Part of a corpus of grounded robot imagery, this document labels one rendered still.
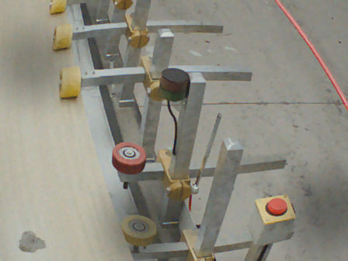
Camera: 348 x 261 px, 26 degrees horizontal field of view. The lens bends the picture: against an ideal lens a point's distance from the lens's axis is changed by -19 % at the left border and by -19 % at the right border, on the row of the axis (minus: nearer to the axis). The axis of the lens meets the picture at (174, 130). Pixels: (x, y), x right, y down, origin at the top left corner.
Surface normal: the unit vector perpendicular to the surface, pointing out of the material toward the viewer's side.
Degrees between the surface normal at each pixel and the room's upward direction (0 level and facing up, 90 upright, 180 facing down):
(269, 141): 0
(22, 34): 0
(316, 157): 0
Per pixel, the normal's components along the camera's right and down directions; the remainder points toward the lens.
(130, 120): 0.15, -0.78
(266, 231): 0.25, 0.62
